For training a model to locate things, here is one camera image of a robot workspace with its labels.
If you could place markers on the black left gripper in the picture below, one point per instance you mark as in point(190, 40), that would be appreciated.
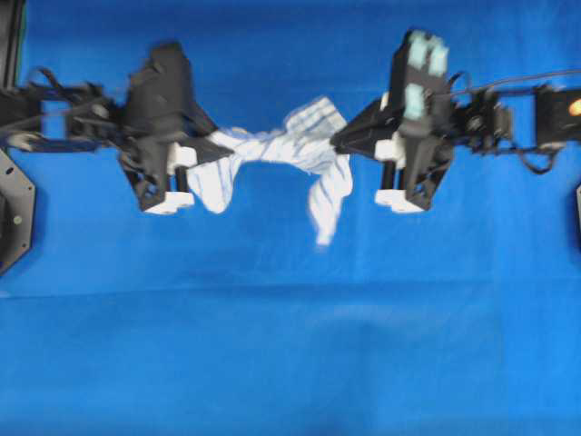
point(159, 115)

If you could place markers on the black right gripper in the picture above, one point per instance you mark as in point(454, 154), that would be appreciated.
point(401, 127)

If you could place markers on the blue striped white towel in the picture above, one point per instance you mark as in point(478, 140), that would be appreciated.
point(304, 143)

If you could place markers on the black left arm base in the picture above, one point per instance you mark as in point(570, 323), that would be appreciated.
point(17, 191)

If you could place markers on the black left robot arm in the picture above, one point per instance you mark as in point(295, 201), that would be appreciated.
point(75, 119)

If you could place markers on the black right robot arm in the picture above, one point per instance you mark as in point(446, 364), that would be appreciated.
point(476, 118)

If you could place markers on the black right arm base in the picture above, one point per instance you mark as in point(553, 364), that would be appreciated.
point(578, 213)

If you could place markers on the blue table cloth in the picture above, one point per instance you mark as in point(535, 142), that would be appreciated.
point(464, 320)

